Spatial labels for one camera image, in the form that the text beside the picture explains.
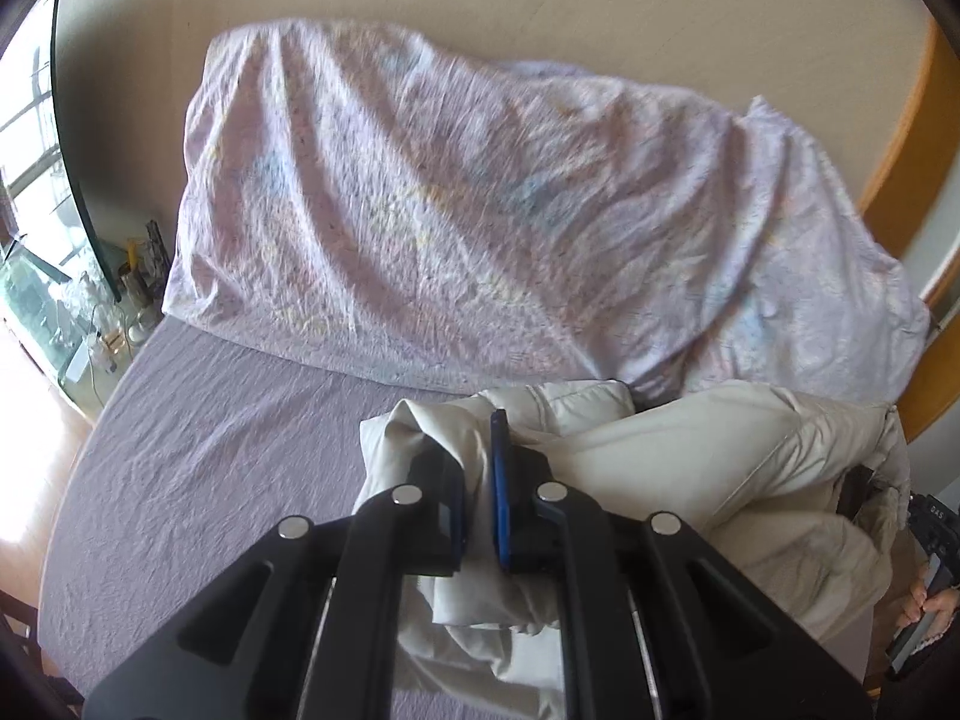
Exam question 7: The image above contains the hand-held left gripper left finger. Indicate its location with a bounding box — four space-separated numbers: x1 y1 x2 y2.
82 431 470 720

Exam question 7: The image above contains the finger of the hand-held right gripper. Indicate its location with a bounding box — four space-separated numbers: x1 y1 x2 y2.
836 465 878 520

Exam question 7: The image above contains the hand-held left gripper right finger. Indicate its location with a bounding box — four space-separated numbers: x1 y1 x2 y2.
489 409 875 720

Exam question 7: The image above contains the beige puffer jacket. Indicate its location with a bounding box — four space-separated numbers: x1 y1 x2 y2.
352 379 913 720

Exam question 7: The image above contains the person's right hand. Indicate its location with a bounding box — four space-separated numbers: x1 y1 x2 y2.
896 562 960 650

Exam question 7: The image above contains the purple bed sheet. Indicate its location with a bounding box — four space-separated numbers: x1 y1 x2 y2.
37 313 878 720

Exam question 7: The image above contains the floral pink duvet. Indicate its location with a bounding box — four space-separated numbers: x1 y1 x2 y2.
161 15 932 404

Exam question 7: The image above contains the cluster of small bottles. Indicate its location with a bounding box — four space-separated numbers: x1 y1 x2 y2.
71 219 164 376

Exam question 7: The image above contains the dark wooden chair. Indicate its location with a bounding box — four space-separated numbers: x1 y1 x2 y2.
0 585 85 720

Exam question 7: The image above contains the glass fish tank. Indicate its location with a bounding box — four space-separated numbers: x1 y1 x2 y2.
0 238 102 421

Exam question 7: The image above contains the black thin panel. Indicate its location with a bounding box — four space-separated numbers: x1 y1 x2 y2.
51 0 125 306

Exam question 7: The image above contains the window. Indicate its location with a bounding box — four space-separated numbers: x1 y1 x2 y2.
0 0 91 260

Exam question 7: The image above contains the wooden frame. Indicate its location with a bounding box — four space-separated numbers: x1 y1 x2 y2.
859 15 960 443

